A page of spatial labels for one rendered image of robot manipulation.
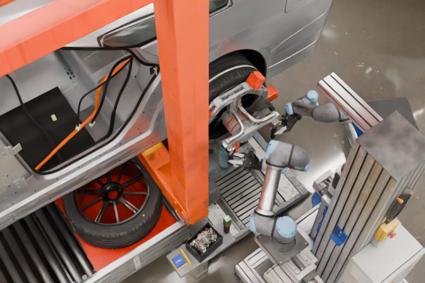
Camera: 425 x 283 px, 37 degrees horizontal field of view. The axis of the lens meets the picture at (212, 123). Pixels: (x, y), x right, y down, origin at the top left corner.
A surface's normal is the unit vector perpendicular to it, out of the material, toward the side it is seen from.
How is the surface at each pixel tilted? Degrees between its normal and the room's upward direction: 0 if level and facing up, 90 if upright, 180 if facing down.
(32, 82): 50
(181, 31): 90
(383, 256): 0
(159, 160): 0
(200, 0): 90
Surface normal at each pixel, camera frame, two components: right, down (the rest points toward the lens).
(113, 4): 0.57, 0.70
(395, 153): 0.00, -0.53
